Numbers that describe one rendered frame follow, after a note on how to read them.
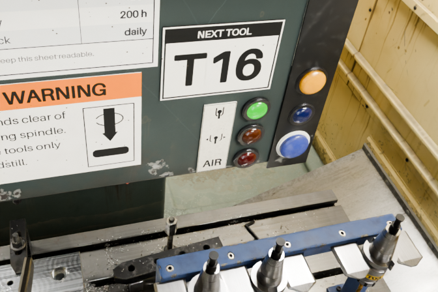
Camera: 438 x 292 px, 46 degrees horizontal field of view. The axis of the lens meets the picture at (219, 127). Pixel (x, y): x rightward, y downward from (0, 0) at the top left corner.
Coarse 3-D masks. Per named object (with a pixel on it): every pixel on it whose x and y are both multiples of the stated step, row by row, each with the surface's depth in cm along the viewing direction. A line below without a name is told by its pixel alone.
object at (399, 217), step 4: (396, 216) 86; (400, 216) 86; (396, 220) 87; (400, 220) 86; (392, 224) 88; (396, 224) 87; (400, 224) 88; (388, 228) 89; (392, 228) 88; (396, 228) 87; (392, 232) 88; (396, 232) 88
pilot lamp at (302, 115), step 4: (304, 108) 48; (308, 108) 48; (296, 112) 48; (300, 112) 48; (304, 112) 48; (308, 112) 48; (296, 116) 48; (300, 116) 48; (304, 116) 48; (308, 116) 48; (296, 120) 48; (300, 120) 48; (304, 120) 48
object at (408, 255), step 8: (400, 240) 97; (408, 240) 97; (400, 248) 95; (408, 248) 96; (416, 248) 96; (400, 256) 94; (408, 256) 94; (416, 256) 94; (400, 264) 93; (408, 264) 93; (416, 264) 93
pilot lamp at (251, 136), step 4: (256, 128) 48; (248, 132) 48; (252, 132) 48; (256, 132) 48; (260, 132) 48; (244, 136) 48; (248, 136) 48; (252, 136) 48; (256, 136) 48; (260, 136) 48; (244, 140) 48; (248, 140) 48; (252, 140) 48; (256, 140) 48
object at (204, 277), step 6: (204, 264) 80; (204, 270) 79; (216, 270) 79; (198, 276) 82; (204, 276) 79; (210, 276) 79; (216, 276) 79; (198, 282) 81; (204, 282) 80; (210, 282) 79; (216, 282) 80; (198, 288) 82; (204, 288) 80; (210, 288) 80; (216, 288) 81
